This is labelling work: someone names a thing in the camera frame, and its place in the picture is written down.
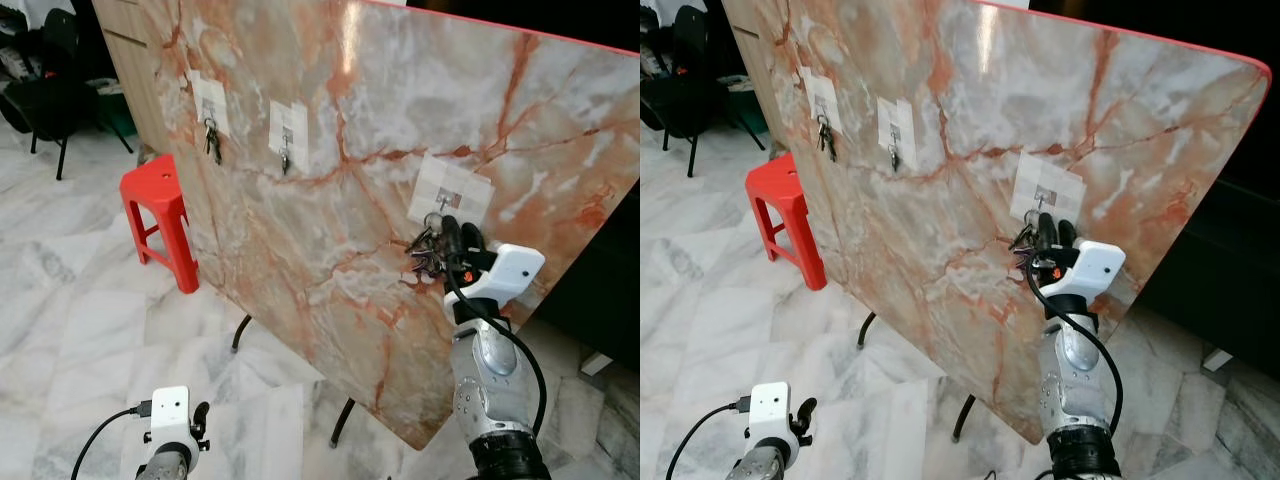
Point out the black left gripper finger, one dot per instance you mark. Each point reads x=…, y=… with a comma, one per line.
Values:
x=806, y=411
x=201, y=414

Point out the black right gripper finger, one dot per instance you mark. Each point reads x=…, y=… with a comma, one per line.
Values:
x=452, y=240
x=1068, y=235
x=1047, y=235
x=474, y=240

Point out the dark bunch of keys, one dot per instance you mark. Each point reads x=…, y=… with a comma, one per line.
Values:
x=425, y=250
x=1022, y=248

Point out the small silver hanging key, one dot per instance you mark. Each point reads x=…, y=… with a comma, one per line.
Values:
x=286, y=162
x=895, y=158

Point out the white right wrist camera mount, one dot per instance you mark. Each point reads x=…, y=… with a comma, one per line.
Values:
x=510, y=270
x=1095, y=268

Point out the black table leg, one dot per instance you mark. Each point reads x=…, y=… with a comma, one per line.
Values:
x=343, y=422
x=241, y=335
x=964, y=418
x=866, y=331

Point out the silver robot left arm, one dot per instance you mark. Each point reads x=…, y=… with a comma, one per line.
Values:
x=165, y=467
x=760, y=465

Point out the green bin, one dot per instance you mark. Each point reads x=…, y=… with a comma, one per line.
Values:
x=740, y=100
x=115, y=105

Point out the red plastic stool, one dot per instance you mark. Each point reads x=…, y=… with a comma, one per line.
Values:
x=775, y=183
x=150, y=185

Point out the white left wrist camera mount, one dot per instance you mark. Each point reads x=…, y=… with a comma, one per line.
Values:
x=170, y=410
x=770, y=405

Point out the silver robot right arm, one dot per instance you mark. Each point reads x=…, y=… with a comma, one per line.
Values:
x=490, y=390
x=1075, y=390

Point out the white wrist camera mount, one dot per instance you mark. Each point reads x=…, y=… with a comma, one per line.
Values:
x=1095, y=268
x=510, y=270
x=770, y=405
x=170, y=410

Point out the dark hanging key bunch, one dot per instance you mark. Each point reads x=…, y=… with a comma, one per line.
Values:
x=212, y=142
x=826, y=140

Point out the white sideboard foot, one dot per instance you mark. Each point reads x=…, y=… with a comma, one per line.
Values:
x=596, y=364
x=1218, y=360

